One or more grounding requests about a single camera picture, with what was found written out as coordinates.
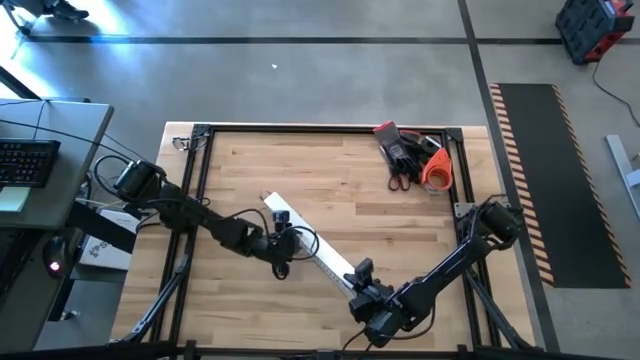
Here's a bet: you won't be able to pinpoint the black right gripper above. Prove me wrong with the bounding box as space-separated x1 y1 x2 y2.
348 257 404 350

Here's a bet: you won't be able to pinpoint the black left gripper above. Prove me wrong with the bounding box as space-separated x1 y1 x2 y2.
259 209 304 281

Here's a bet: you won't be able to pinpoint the white raceway cover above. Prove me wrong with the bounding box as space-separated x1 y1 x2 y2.
263 191 357 291

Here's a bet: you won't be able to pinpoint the clear safety glasses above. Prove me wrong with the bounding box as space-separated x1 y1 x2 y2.
172 135 201 152

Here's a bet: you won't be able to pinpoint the black work glove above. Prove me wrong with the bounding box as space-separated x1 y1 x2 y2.
398 129 432 184

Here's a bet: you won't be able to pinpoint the grey glove with red cuff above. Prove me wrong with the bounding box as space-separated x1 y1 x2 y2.
372 119 417 177

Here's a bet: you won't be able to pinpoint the orange tape dispenser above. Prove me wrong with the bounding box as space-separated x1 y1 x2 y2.
419 147 455 192

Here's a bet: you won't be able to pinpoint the black tape roll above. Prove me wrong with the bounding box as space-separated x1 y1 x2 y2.
418 135 444 156

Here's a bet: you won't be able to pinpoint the white cardboard box black print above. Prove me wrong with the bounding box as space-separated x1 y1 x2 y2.
77 207 139 272

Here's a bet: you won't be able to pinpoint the black hazard-striped floor mat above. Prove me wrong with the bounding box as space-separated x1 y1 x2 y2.
488 82 632 290

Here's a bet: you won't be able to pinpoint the black computer mouse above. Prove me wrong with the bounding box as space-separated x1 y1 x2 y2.
42 234 69 279

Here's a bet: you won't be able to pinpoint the grey office desk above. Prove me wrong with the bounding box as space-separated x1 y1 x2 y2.
0 97 115 231

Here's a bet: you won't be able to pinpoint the black computer keyboard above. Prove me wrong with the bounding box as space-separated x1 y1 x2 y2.
0 138 61 190

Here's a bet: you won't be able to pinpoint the green sticky note pad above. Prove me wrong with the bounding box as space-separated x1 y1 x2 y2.
0 186 32 214

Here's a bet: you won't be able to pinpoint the grey metal floor beam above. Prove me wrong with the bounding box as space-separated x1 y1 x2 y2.
604 133 640 221

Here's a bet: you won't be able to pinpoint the person's shoe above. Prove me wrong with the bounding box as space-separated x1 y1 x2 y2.
42 0 91 22

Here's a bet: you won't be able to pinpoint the grey table leg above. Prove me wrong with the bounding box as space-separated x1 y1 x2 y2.
0 0 46 39

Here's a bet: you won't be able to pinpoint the black and red toolbox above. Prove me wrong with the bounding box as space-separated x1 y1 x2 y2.
553 0 636 65

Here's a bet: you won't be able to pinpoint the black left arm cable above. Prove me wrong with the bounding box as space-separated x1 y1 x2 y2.
269 224 321 281

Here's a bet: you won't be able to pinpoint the red-handled scissors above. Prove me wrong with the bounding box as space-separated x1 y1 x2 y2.
387 159 412 193

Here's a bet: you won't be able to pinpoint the black desk bracket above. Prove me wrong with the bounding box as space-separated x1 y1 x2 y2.
67 199 137 254

